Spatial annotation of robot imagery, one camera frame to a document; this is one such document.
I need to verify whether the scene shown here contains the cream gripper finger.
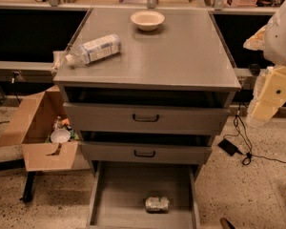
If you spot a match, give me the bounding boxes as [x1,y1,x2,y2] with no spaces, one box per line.
[243,26,266,51]
[246,65,286,124]

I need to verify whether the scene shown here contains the green silver 7up can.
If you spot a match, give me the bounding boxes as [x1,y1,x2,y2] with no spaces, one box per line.
[145,197,170,213]

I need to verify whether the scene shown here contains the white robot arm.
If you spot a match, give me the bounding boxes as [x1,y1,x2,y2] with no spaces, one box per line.
[243,0,286,127]

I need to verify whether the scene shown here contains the grey metal drawer cabinet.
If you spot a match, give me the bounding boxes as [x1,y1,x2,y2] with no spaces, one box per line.
[52,7,242,229]

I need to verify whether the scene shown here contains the grey middle drawer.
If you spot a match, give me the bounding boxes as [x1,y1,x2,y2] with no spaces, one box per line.
[80,142,212,165]

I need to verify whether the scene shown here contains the grey drawer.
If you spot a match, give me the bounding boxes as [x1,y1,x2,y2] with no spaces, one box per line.
[80,142,212,165]
[85,162,201,229]
[64,103,229,135]

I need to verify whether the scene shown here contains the grey bottom drawer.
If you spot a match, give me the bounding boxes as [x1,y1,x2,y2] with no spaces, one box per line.
[85,162,201,229]

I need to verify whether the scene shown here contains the grey top drawer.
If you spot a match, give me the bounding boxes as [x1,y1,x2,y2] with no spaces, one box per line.
[64,103,229,135]

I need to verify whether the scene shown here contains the black power adapter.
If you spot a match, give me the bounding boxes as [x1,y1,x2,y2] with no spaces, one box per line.
[218,139,238,156]

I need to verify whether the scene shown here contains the white ceramic bowl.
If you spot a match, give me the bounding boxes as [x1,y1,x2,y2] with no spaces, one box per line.
[131,10,165,31]

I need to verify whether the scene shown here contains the clear plastic water bottle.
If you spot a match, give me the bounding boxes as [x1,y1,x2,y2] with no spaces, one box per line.
[65,34,122,66]

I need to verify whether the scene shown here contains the white bowl in box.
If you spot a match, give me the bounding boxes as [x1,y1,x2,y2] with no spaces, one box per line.
[51,129,71,143]

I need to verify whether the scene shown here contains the brown cardboard box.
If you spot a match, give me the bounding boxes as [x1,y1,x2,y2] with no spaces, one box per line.
[0,86,90,172]

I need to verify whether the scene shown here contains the black table leg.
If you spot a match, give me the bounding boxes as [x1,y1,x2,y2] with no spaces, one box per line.
[20,172,35,203]

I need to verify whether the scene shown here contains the black device on rail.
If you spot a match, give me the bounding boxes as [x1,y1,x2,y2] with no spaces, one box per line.
[248,64,260,76]

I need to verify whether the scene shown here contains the black floor cable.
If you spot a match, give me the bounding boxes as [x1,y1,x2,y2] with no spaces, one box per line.
[222,102,286,167]

